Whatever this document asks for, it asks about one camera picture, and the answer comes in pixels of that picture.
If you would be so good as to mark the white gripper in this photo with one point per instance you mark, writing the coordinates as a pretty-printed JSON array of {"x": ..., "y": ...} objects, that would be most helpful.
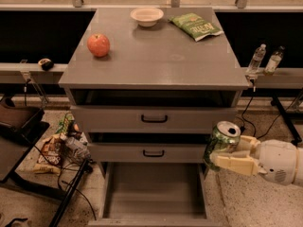
[{"x": 276, "y": 160}]

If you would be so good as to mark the green soda can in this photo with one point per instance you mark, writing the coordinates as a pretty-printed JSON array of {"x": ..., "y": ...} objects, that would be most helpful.
[{"x": 224, "y": 138}]

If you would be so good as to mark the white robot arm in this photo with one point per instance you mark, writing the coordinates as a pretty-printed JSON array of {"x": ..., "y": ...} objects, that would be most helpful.
[{"x": 299, "y": 167}]

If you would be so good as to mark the grey drawer cabinet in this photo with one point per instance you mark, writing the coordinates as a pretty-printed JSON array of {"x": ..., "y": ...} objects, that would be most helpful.
[{"x": 159, "y": 66}]

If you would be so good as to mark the bottom grey drawer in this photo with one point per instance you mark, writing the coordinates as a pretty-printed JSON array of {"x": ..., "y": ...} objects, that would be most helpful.
[{"x": 153, "y": 195}]

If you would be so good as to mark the grey drawer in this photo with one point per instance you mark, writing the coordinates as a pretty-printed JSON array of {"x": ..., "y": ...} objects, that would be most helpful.
[
  {"x": 148, "y": 153},
  {"x": 150, "y": 119},
  {"x": 153, "y": 195}
]

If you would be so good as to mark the middle grey drawer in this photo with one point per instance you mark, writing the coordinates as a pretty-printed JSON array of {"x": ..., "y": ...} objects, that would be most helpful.
[{"x": 148, "y": 153}]

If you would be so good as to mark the top grey drawer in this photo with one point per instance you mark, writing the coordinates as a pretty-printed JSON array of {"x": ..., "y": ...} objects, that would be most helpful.
[{"x": 150, "y": 119}]

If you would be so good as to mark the black rolling stand leg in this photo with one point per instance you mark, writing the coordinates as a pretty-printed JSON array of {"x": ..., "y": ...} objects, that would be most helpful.
[{"x": 288, "y": 119}]

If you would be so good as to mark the clear water bottle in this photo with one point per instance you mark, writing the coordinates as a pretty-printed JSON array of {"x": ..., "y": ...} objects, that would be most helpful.
[{"x": 256, "y": 60}]

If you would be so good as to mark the green chip bag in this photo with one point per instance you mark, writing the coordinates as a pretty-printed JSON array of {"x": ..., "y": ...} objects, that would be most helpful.
[{"x": 195, "y": 26}]

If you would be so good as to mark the plastic bottle on floor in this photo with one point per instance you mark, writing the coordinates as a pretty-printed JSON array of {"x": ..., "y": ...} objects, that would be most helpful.
[{"x": 79, "y": 150}]

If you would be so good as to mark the white bowl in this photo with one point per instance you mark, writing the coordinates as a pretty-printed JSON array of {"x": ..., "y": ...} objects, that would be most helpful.
[{"x": 147, "y": 17}]

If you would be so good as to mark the green snack bag on floor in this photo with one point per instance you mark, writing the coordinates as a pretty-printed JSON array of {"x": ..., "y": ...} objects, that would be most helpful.
[{"x": 65, "y": 124}]

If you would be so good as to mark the red apple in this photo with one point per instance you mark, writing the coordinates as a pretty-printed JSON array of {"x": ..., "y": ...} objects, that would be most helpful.
[{"x": 98, "y": 44}]

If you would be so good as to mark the brown snack bag on floor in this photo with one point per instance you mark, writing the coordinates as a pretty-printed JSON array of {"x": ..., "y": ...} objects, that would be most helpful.
[{"x": 50, "y": 157}]

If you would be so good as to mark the black yellow tape measure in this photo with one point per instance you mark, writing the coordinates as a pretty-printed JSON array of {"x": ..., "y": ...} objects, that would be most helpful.
[{"x": 46, "y": 64}]

